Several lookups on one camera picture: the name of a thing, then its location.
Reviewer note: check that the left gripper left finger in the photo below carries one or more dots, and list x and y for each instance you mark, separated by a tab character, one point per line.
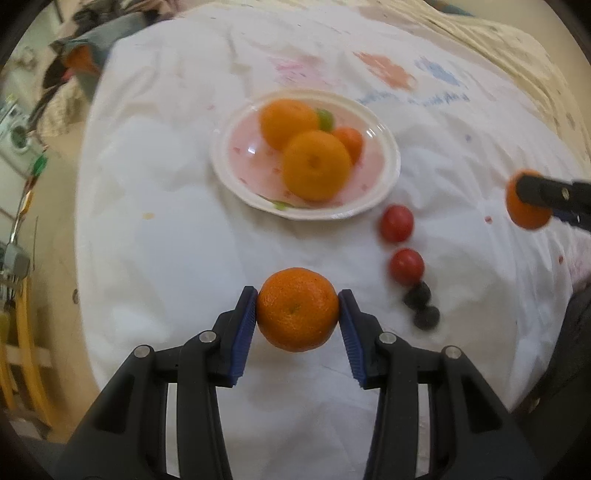
122	435

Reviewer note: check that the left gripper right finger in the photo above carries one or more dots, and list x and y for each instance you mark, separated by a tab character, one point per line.
472	434

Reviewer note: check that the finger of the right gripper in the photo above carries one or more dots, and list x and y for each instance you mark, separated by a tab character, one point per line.
572	218
573	197

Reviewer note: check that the small mandarin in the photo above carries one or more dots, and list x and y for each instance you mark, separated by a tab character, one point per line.
352	139
526	216
297	310

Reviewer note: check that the dark purple cherry tomato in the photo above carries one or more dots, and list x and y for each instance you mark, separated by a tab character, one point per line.
418	297

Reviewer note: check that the red cherry tomato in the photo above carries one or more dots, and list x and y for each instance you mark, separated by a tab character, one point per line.
397	224
407	267

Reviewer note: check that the small mandarin front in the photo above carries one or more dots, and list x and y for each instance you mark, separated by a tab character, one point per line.
352	139

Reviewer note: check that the large orange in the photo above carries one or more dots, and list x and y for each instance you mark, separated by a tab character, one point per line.
282	119
315	166

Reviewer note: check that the green cherry tomato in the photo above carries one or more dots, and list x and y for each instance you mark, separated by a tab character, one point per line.
326	120

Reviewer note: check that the yellow wooden chair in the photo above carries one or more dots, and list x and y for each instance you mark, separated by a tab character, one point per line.
18	349

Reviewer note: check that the yellow patterned quilt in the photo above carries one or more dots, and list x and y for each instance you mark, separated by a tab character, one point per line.
519	55

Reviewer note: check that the white cartoon bed sheet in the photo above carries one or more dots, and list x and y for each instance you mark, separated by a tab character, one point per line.
163	247

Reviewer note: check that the pink strawberry ceramic plate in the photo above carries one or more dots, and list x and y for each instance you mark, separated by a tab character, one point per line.
251	169

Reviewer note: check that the white washing machine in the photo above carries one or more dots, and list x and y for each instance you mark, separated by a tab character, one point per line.
16	144

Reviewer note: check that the pile of clothes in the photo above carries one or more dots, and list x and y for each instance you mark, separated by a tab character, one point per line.
72	77

